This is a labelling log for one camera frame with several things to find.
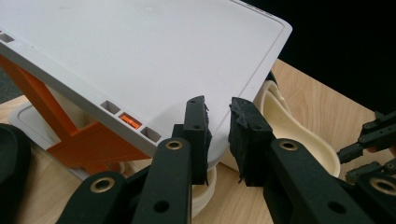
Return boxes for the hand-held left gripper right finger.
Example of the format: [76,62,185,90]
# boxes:
[228,96,277,189]

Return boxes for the white shoe rack orange supports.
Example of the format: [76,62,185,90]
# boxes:
[0,0,293,183]

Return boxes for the black slipper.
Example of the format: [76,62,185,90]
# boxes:
[0,122,32,224]

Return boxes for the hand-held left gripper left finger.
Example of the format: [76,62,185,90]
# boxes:
[172,95,214,187]

